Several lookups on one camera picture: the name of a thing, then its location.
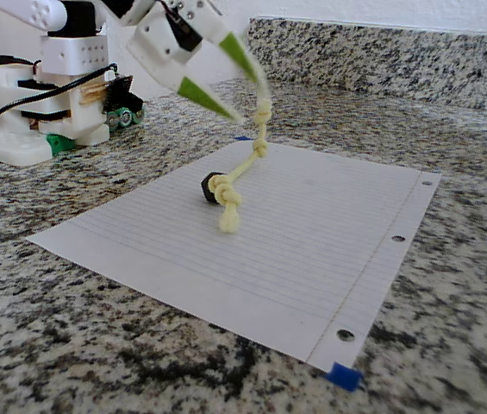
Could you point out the lined white paper sheet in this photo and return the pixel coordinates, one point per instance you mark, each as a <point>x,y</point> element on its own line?
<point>290,259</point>

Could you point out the blue tape piece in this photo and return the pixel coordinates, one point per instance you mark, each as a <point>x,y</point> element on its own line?
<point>344,376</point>
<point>241,138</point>

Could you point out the green printed clamp block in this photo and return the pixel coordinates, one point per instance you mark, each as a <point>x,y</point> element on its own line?
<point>60,144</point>

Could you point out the black camera module board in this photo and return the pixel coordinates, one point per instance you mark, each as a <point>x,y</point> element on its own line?
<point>118,92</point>

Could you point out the speckled granite backsplash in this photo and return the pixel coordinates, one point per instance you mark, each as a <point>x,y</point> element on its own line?
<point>376,56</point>

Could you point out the black hex nut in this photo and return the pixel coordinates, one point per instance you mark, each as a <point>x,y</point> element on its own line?
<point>206,187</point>

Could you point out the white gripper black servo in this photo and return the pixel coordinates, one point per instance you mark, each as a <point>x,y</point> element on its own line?
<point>166,51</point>

